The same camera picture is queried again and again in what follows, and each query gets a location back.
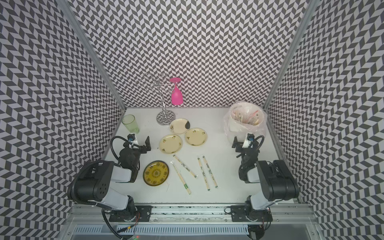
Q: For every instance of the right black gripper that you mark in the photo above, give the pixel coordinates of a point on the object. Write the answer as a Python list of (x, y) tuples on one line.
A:
[(239, 145)]

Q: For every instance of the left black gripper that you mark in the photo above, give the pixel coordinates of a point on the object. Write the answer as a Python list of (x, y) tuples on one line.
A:
[(148, 146)]

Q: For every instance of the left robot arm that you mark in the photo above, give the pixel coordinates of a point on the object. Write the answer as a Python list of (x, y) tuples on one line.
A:
[(91, 186)]

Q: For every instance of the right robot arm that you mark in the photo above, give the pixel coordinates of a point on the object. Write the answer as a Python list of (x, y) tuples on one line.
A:
[(275, 179)]

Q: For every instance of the wrapped chopsticks green label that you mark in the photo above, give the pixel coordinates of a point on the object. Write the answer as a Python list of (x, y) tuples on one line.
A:
[(181, 179)]

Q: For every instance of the yellow green patterned plate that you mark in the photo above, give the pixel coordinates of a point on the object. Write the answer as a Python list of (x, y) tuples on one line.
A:
[(156, 173)]

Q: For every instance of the white trash bucket with bag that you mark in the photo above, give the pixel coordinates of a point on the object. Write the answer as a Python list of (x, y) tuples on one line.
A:
[(243, 118)]

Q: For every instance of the cream plate front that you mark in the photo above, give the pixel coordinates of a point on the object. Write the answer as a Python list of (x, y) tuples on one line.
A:
[(170, 144)]

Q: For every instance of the green transparent plastic cup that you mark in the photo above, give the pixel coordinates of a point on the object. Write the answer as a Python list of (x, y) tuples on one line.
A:
[(129, 121)]

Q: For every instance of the metal glass holder stand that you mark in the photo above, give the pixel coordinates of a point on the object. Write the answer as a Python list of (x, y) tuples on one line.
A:
[(156, 85)]

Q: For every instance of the cream plate with black spot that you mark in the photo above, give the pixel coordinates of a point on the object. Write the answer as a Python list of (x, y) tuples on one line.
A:
[(180, 126)]

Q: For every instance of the cream plate right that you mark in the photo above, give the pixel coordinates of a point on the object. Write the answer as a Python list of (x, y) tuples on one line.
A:
[(196, 137)]

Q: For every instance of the pink plastic wine glass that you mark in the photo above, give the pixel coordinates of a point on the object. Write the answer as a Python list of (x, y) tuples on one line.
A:
[(176, 97)]

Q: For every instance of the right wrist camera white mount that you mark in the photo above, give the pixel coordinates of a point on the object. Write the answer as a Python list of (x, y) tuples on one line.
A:
[(249, 141)]

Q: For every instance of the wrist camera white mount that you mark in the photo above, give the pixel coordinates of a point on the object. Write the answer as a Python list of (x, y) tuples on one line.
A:
[(132, 140), (249, 141)]

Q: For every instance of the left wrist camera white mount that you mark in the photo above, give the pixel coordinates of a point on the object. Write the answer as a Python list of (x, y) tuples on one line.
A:
[(132, 140)]

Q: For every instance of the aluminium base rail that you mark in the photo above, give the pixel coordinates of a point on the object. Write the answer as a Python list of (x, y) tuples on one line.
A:
[(216, 219)]

